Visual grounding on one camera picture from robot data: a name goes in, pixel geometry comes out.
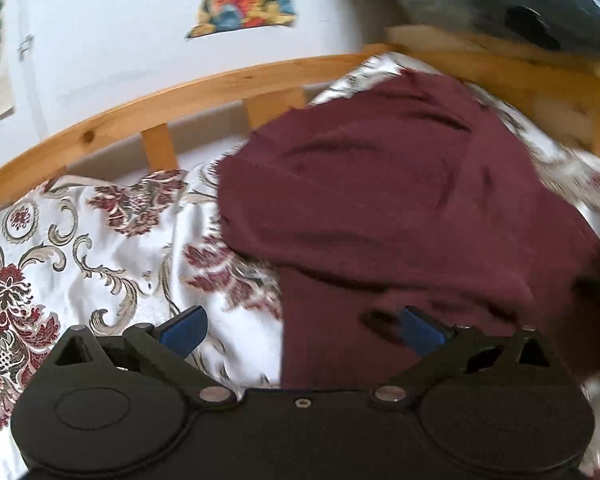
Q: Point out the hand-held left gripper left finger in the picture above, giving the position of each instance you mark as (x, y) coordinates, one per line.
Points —
(184, 334)

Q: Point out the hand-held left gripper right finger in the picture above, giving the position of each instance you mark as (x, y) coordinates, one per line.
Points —
(422, 334)

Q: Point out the white floral bedsheet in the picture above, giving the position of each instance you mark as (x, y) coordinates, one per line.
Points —
(105, 260)

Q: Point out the wooden bed frame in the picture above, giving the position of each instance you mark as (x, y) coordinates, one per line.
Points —
(180, 96)

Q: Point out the maroon knitted garment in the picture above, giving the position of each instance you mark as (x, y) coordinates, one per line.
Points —
(405, 210)

